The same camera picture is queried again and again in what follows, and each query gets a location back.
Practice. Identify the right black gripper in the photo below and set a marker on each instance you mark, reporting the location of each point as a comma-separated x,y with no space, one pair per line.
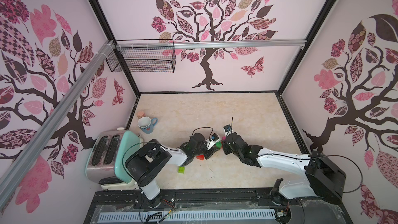
229,143

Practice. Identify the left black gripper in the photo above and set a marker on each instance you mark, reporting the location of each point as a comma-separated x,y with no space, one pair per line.
211,152

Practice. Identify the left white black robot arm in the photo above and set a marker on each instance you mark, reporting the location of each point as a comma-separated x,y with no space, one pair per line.
146,163

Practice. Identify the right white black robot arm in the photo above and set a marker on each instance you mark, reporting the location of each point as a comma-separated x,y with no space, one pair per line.
319,176

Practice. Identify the lime square brick front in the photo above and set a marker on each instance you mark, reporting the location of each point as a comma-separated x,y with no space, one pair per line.
181,170

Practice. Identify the blue floral mug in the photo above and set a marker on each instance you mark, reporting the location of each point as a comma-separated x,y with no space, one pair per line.
147,124

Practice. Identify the small pink cup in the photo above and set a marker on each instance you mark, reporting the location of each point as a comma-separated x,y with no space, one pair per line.
140,114

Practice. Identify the mint chrome toaster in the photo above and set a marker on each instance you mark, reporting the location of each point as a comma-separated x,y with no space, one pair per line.
105,165

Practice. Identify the white slotted cable duct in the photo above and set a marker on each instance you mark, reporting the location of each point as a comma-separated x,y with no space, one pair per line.
186,216

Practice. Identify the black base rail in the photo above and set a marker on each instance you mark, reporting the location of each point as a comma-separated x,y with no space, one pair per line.
173,197

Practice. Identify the aluminium frame rail back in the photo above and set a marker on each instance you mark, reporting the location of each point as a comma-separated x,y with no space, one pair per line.
213,44

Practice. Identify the aluminium frame rail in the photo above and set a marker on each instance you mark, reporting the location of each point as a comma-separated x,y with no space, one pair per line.
19,168
213,44

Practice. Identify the black wire basket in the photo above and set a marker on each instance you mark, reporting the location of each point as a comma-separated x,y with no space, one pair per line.
143,56

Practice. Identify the aluminium frame rail left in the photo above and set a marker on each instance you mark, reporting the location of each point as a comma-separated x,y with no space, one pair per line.
19,168

